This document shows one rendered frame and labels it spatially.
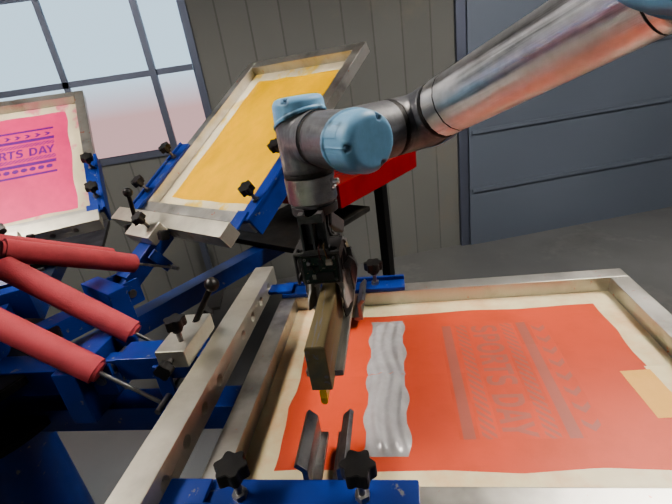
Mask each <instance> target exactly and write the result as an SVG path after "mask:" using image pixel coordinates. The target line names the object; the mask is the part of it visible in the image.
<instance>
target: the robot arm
mask: <svg viewBox="0 0 672 504"><path fill-rule="evenodd" d="M670 34H672V0H548V1H547V2H545V3H544V4H542V5H541V6H540V7H538V8H537V9H535V10H534V11H532V12H531V13H529V14H528V15H526V16H525V17H523V18H522V19H520V20H519V21H517V22H516V23H514V24H513V25H511V26H510V27H508V28H507V29H505V30H504V31H502V32H501V33H499V34H498V35H496V36H495V37H493V38H492V39H490V40H489V41H487V42H486V43H484V44H483V45H481V46H480V47H478V48H477V49H475V50H474V51H472V52H471V53H469V54H468V55H466V56H465V57H463V58H462V59H460V60H459V61H457V62H456V63H454V64H453V65H451V66H450V67H448V68H447V69H445V70H444V71H442V72H441V73H439V74H438V75H436V76H435V77H433V78H432V79H431V80H429V81H428V82H426V83H425V84H423V85H422V86H420V87H419V88H417V89H416V90H414V91H413V92H411V93H409V94H407V95H404V96H400V97H396V98H391V99H386V100H381V101H377V102H372V103H367V104H362V105H358V106H353V107H348V108H343V109H328V110H327V108H326V106H325V103H324V98H323V96H322V95H321V94H319V93H309V94H301V95H295V96H289V97H284V98H279V99H277V100H275V101H274V102H273V104H272V113H273V120H274V126H273V129H274V131H275V133H276V138H277V143H278V148H279V153H280V158H281V163H282V169H283V174H284V182H285V187H286V192H287V197H288V202H289V204H290V205H291V209H292V214H293V216H295V217H297V222H298V227H299V232H300V238H301V239H300V240H299V242H298V244H297V247H296V249H295V251H294V253H293V260H294V265H295V270H296V275H297V280H298V285H301V282H302V281H303V283H304V284H305V287H306V294H307V296H308V309H309V310H310V311H311V310H312V309H314V310H315V309H316V305H317V301H318V298H319V294H320V291H321V284H322V283H335V282H336V283H337V284H338V285H339V286H340V288H341V297H342V298H343V301H344V302H343V309H344V313H345V316H346V317H347V316H349V314H350V312H351V310H352V307H353V302H354V294H355V286H356V279H357V271H358V265H357V260H356V258H355V256H354V254H353V252H352V247H351V246H350V247H347V246H346V241H347V238H345V237H344V236H343V235H341V233H342V232H344V220H343V219H342V218H340V217H339V216H338V215H336V214H335V213H334V211H336V210H337V209H338V202H337V198H336V197H337V189H336V184H339V183H340V179H339V178H338V177H336V178H334V170H336V171H338V172H341V173H345V174H352V175H354V174H370V173H373V172H375V171H377V170H379V169H380V167H381V166H382V165H383V164H384V163H385V162H386V161H387V160H388V159H390V158H394V157H397V156H400V155H403V154H407V153H410V152H413V151H417V150H420V149H424V148H430V147H435V146H438V145H440V144H442V143H444V142H445V141H448V140H450V139H451V138H453V137H454V136H455V135H456V133H458V132H460V131H462V130H465V129H467V128H469V127H471V126H473V125H475V124H478V123H480V122H482V121H484V120H486V119H488V118H491V117H493V116H495V115H497V114H499V113H501V112H504V111H506V110H508V109H510V108H512V107H514V106H517V105H519V104H521V103H523V102H525V101H527V100H530V99H532V98H534V97H536V96H538V95H540V94H543V93H545V92H547V91H549V90H551V89H553V88H556V87H558V86H560V85H562V84H564V83H566V82H569V81H571V80H573V79H575V78H577V77H579V76H582V75H584V74H586V73H588V72H590V71H592V70H595V69H597V68H599V67H601V66H603V65H605V64H608V63H610V62H612V61H614V60H616V59H618V58H621V57H623V56H625V55H627V54H629V53H631V52H634V51H636V50H638V49H640V48H642V47H644V46H647V45H649V44H651V43H653V42H655V41H657V40H660V39H662V38H664V37H666V36H668V35H670ZM297 262H298V265H297Z"/></svg>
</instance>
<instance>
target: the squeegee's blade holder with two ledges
mask: <svg viewBox="0 0 672 504"><path fill-rule="evenodd" d="M352 312H353V307H352V310H351V312H350V314H349V316H347V317H346V316H345V313H344V315H343V321H342V327H341V333H340V340H339V346H338V352H337V358H336V364H335V370H334V371H335V376H343V375H344V372H345V365H346V357H347V350H348V342H349V335H350V327H351V320H352Z"/></svg>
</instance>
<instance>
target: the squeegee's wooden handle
mask: <svg viewBox="0 0 672 504"><path fill-rule="evenodd" d="M343 302H344V301H343V298H342V297H341V288H340V286H339V285H338V284H337V283H336V282H335V283H322V287H321V291H320V294H319V298H318V301H317V305H316V309H315V312H314V316H313V319H312V323H311V327H310V330H309V334H308V337H307V341H306V345H305V348H304V354H305V359H306V363H307V368H308V373H309V377H310V382H311V387H312V390H333V387H334V380H335V371H334V370H335V364H336V358H337V352H338V346H339V340H340V333H341V327H342V321H343V315H344V309H343Z"/></svg>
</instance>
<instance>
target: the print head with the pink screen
mask: <svg viewBox="0 0 672 504"><path fill-rule="evenodd" d="M107 218H108V220H112V219H111V213H110V208H109V203H108V197H107V192H106V187H105V181H104V176H103V171H102V166H101V164H100V162H99V160H98V157H97V155H96V153H95V147H94V142H93V136H92V131H91V125H90V119H89V114H88V108H87V103H86V97H85V95H84V93H83V90H81V91H74V92H67V93H60V94H53V95H46V96H39V97H31V98H24V99H17V100H10V101H3V102H0V234H5V235H13V236H21V237H29V238H37V239H45V240H52V241H55V240H59V239H64V238H68V237H72V236H76V235H80V234H85V233H89V232H93V231H97V230H101V229H104V223H103V220H106V219H107Z"/></svg>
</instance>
